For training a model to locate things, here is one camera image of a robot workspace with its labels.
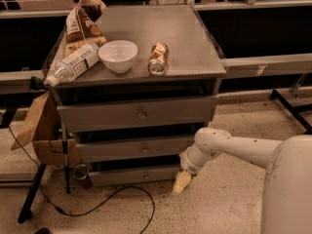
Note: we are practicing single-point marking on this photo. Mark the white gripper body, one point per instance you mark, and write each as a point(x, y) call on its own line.
point(187, 163)

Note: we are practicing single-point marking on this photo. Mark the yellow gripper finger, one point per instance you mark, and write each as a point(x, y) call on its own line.
point(181, 181)

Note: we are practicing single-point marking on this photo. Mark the grey bottom drawer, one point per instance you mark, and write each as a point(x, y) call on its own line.
point(135, 175)

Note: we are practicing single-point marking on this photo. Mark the grey drawer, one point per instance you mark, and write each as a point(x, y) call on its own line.
point(144, 147)
point(135, 175)
point(137, 113)

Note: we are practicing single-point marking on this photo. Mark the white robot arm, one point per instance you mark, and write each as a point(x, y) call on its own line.
point(287, 188)

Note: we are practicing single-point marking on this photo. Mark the grey top drawer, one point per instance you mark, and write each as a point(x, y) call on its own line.
point(137, 113)

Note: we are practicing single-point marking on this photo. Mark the grey drawer cabinet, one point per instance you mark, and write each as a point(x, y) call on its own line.
point(193, 70)

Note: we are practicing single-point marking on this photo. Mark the grey middle drawer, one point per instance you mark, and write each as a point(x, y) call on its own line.
point(144, 147)

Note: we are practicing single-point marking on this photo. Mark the brown cup on floor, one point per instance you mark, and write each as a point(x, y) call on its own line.
point(81, 174)

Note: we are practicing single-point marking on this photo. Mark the metal drink can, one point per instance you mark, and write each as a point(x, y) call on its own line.
point(157, 65)

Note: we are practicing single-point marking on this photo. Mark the black stand base right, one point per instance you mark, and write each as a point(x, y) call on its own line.
point(295, 111)

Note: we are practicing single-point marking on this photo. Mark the thin black tripod pole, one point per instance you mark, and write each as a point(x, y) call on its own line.
point(65, 156)

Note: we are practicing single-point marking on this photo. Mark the white bowl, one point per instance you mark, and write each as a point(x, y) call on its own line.
point(118, 56)

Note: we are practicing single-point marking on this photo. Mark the cardboard box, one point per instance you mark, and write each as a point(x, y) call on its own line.
point(41, 128)

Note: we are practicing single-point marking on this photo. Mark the clear plastic water bottle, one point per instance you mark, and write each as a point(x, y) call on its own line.
point(74, 65)

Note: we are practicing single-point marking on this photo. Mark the black stand leg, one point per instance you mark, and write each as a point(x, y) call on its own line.
point(25, 212)

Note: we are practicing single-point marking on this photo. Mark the brown chip bag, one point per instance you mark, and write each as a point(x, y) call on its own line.
point(81, 23)

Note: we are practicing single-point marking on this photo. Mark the grey metal rail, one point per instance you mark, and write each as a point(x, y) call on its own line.
point(267, 66)

